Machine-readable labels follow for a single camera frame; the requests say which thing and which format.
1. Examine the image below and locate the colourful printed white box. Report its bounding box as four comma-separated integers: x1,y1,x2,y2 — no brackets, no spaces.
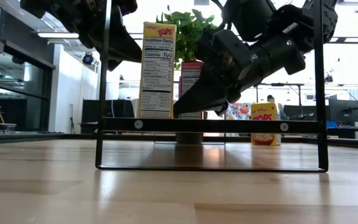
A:
225,102,254,121

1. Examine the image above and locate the black metal table frame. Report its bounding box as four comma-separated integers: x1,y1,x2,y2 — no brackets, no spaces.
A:
0,132,358,151

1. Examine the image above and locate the person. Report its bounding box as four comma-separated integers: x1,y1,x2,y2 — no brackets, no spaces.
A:
265,95,287,121

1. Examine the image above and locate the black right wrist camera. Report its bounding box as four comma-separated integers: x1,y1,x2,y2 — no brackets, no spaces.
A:
222,0,276,41

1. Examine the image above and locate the black cabinet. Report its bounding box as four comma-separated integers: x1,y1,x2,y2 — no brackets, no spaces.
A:
81,99,135,134

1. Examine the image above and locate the long ceiling light strip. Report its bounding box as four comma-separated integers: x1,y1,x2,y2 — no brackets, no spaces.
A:
37,32,80,39

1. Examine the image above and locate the wooden shelf with black frame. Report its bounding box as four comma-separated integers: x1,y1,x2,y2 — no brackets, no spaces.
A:
94,0,329,174

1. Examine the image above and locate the red cereal box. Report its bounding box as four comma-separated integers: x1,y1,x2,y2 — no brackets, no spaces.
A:
181,60,204,120

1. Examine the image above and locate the black computer monitor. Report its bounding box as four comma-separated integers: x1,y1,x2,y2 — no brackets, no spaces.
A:
328,98,358,127

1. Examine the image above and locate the black framed background table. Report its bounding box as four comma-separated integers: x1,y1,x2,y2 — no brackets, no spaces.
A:
255,82,304,106

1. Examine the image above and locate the yellow cereal box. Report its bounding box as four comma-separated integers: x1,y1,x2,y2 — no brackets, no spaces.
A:
137,21,177,119
250,102,282,146

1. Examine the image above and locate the green plant in black pot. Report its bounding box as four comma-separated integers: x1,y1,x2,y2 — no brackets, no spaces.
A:
155,8,220,144

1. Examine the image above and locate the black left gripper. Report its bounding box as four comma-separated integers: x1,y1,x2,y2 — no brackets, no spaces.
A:
54,0,142,72

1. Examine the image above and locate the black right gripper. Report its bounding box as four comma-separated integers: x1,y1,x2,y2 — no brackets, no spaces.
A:
173,29,260,118

